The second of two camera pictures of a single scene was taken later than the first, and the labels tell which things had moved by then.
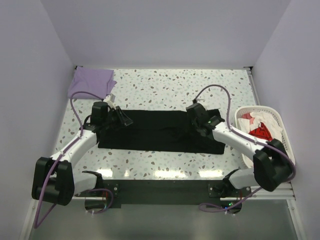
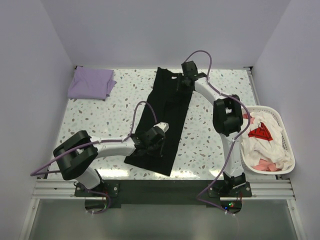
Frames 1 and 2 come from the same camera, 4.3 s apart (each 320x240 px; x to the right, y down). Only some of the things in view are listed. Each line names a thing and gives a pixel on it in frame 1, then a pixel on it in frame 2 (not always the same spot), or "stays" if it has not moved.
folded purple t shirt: [99, 82] stays
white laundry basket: [264, 123] stays
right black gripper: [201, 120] -> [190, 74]
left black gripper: [126, 120] -> [159, 151]
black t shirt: [167, 131] -> [168, 103]
